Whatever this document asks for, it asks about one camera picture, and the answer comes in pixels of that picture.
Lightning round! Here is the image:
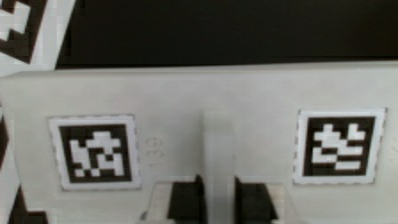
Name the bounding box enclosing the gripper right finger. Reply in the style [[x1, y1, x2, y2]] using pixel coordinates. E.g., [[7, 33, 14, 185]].
[[234, 178, 279, 224]]

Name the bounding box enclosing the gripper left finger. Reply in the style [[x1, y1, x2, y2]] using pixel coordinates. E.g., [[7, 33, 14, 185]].
[[167, 176, 206, 224]]

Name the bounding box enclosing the white door panel with knob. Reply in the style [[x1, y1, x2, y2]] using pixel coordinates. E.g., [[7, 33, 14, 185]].
[[0, 62, 398, 224]]

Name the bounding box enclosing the white marker sheet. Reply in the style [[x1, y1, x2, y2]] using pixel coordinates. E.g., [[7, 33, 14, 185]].
[[0, 0, 76, 77]]

